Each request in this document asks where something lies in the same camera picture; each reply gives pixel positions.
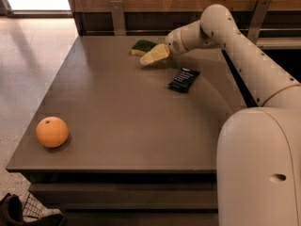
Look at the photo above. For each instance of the metal wall bracket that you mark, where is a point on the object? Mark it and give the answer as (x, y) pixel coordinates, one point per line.
(257, 19)
(118, 18)

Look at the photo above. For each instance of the left metal wall bracket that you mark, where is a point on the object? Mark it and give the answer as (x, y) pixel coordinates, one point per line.
(118, 18)

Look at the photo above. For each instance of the dark blue snack packet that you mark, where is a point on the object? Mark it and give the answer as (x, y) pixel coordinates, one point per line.
(183, 80)

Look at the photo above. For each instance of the orange fruit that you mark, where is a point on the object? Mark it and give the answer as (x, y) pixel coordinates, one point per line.
(52, 132)

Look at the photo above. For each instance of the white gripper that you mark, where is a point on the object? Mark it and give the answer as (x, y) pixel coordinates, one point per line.
(174, 43)

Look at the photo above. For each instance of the right metal wall bracket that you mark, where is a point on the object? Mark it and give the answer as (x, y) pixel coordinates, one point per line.
(257, 19)

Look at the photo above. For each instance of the horizontal metal rail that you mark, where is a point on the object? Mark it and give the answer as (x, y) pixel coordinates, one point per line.
(265, 31)

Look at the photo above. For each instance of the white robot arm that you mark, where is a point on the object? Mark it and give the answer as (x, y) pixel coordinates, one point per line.
(258, 162)

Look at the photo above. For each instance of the grey drawer cabinet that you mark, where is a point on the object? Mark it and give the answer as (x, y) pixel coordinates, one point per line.
(138, 152)

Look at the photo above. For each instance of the green and yellow sponge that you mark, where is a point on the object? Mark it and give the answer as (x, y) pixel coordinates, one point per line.
(142, 47)

